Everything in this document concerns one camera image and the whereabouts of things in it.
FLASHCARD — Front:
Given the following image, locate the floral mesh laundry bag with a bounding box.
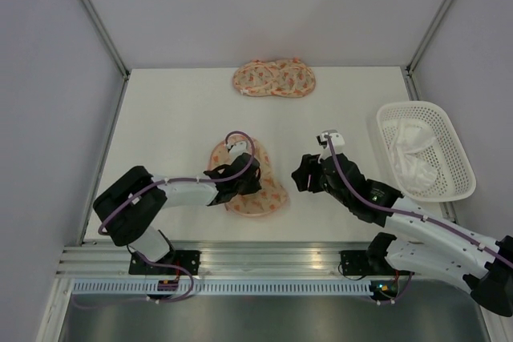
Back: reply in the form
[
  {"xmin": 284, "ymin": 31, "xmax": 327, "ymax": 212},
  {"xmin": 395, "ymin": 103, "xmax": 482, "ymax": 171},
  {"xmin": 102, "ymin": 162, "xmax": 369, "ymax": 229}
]
[
  {"xmin": 232, "ymin": 58, "xmax": 317, "ymax": 99},
  {"xmin": 208, "ymin": 135, "xmax": 289, "ymax": 217}
]

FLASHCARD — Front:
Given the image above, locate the white satin bra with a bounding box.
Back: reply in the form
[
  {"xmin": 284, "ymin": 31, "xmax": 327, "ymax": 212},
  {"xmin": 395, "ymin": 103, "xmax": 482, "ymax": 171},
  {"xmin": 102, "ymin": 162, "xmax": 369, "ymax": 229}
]
[{"xmin": 389, "ymin": 119, "xmax": 438, "ymax": 193}]

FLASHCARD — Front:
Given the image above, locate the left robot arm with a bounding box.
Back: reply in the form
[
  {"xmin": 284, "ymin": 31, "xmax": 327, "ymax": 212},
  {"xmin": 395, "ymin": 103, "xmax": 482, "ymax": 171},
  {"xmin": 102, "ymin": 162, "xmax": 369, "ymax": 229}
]
[{"xmin": 93, "ymin": 152, "xmax": 261, "ymax": 275}]

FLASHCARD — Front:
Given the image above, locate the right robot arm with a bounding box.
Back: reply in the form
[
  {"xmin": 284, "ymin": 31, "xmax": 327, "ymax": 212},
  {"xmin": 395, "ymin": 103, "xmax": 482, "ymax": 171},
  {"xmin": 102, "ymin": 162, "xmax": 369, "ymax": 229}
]
[{"xmin": 292, "ymin": 154, "xmax": 512, "ymax": 317}]

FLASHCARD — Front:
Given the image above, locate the white perforated plastic basket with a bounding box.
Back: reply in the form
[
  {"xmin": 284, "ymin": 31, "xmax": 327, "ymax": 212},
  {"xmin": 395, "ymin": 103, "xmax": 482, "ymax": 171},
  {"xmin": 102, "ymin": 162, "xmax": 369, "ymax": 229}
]
[{"xmin": 374, "ymin": 101, "xmax": 476, "ymax": 203}]

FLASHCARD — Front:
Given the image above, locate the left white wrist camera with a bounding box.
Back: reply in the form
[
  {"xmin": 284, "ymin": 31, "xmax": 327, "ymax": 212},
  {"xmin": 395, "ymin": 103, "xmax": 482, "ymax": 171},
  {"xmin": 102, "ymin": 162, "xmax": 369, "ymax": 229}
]
[{"xmin": 226, "ymin": 140, "xmax": 250, "ymax": 161}]

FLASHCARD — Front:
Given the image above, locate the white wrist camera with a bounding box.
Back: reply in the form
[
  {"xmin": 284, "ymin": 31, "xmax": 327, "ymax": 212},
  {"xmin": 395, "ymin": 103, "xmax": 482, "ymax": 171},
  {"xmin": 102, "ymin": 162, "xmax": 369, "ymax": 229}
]
[
  {"xmin": 226, "ymin": 140, "xmax": 250, "ymax": 161},
  {"xmin": 317, "ymin": 130, "xmax": 345, "ymax": 158}
]

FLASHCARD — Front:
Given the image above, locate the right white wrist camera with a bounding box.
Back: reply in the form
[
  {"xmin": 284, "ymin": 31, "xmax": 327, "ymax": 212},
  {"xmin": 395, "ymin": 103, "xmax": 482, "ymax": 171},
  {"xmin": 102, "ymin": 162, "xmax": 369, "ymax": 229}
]
[{"xmin": 317, "ymin": 130, "xmax": 345, "ymax": 158}]

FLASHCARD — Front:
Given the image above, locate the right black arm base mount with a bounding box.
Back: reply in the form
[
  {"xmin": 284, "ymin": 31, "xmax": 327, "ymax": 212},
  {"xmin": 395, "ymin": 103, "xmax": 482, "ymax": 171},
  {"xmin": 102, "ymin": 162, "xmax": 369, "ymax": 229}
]
[{"xmin": 338, "ymin": 232, "xmax": 410, "ymax": 280}]

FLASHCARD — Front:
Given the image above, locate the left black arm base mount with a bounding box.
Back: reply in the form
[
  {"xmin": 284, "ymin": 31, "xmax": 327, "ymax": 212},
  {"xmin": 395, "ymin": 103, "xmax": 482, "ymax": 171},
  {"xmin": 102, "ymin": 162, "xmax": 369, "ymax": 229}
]
[{"xmin": 128, "ymin": 249, "xmax": 200, "ymax": 276}]

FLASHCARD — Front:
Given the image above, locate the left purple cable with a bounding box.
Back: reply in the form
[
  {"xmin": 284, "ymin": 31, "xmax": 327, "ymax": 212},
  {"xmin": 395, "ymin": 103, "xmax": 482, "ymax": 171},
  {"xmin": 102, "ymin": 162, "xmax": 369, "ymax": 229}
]
[{"xmin": 98, "ymin": 131, "xmax": 261, "ymax": 235}]

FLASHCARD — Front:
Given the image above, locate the right aluminium frame post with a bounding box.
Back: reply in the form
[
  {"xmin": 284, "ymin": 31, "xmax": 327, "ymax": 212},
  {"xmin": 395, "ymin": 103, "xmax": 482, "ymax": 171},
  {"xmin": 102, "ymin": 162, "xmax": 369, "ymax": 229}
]
[{"xmin": 404, "ymin": 0, "xmax": 456, "ymax": 77}]

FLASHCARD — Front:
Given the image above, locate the aluminium frame post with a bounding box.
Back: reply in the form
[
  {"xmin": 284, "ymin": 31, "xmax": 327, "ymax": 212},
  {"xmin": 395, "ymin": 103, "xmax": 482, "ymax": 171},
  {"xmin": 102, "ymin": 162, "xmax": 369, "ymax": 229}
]
[
  {"xmin": 55, "ymin": 0, "xmax": 131, "ymax": 78},
  {"xmin": 404, "ymin": 0, "xmax": 456, "ymax": 77}
]

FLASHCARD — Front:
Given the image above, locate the white slotted cable duct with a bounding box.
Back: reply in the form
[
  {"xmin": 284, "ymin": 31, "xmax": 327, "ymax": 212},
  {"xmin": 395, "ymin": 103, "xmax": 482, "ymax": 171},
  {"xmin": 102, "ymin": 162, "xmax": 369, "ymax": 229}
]
[{"xmin": 72, "ymin": 279, "xmax": 372, "ymax": 296}]

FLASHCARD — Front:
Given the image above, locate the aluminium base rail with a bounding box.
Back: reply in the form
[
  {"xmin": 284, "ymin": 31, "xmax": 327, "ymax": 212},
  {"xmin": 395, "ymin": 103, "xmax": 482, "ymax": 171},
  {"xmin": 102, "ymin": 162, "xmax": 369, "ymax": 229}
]
[{"xmin": 57, "ymin": 240, "xmax": 369, "ymax": 279}]

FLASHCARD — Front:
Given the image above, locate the left aluminium frame post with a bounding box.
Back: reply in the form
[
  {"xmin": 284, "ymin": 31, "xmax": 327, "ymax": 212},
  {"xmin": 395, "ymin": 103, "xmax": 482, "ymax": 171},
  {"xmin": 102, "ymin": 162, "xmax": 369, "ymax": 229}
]
[{"xmin": 55, "ymin": 0, "xmax": 131, "ymax": 78}]

